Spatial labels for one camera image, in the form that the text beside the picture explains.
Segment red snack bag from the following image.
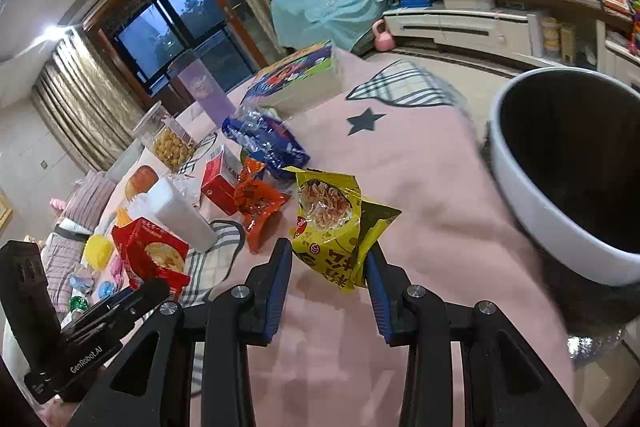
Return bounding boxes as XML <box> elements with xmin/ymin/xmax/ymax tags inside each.
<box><xmin>112</xmin><ymin>218</ymin><xmax>191</xmax><ymax>300</ymax></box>

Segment yellow snack bag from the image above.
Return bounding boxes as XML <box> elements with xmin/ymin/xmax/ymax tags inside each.
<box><xmin>285</xmin><ymin>167</ymin><xmax>401</xmax><ymax>291</ymax></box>

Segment orange red snack wrapper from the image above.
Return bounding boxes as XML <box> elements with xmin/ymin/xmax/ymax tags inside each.
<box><xmin>234</xmin><ymin>157</ymin><xmax>290</xmax><ymax>254</ymax></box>

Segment red small carton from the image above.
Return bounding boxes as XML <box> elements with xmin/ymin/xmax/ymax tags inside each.
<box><xmin>201</xmin><ymin>145</ymin><xmax>242</xmax><ymax>216</ymax></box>

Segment blue snack bag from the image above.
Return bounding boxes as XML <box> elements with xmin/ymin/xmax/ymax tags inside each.
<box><xmin>221</xmin><ymin>105</ymin><xmax>310</xmax><ymax>180</ymax></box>

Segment white round trash bin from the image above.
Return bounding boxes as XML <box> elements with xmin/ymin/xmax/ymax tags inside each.
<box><xmin>489</xmin><ymin>66</ymin><xmax>639</xmax><ymax>287</ymax></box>

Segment striped pillow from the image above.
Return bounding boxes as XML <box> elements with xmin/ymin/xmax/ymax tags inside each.
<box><xmin>41</xmin><ymin>171</ymin><xmax>115</xmax><ymax>315</ymax></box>

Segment yellow round toy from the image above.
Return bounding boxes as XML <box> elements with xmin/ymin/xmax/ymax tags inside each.
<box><xmin>82</xmin><ymin>234</ymin><xmax>114</xmax><ymax>271</ymax></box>

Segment orange rolled towel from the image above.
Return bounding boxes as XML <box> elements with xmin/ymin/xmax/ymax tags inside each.
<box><xmin>116</xmin><ymin>208</ymin><xmax>132</xmax><ymax>228</ymax></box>

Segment apple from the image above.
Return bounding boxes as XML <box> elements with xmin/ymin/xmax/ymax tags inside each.
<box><xmin>125</xmin><ymin>165</ymin><xmax>158</xmax><ymax>202</ymax></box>

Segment pink bed blanket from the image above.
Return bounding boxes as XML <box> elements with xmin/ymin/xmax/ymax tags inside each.
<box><xmin>89</xmin><ymin>48</ymin><xmax>597</xmax><ymax>427</ymax></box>

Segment clear jar of snacks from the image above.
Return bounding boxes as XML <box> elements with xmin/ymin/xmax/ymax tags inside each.
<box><xmin>132</xmin><ymin>102</ymin><xmax>196</xmax><ymax>172</ymax></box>

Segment purple tumbler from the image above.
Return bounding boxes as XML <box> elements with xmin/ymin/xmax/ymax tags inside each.
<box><xmin>168</xmin><ymin>49</ymin><xmax>235</xmax><ymax>128</ymax></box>

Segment colourful puzzle box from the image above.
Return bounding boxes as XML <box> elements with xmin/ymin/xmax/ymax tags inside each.
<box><xmin>242</xmin><ymin>40</ymin><xmax>345</xmax><ymax>119</ymax></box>

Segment pink kettlebell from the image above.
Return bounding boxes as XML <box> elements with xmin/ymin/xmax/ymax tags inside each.
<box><xmin>371</xmin><ymin>20</ymin><xmax>396</xmax><ymax>52</ymax></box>

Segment teal cloth cover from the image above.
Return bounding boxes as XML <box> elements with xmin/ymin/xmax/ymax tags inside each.
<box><xmin>270</xmin><ymin>0</ymin><xmax>383</xmax><ymax>51</ymax></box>

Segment white tv cabinet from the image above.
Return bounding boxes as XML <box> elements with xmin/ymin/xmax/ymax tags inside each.
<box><xmin>383</xmin><ymin>0</ymin><xmax>639</xmax><ymax>90</ymax></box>

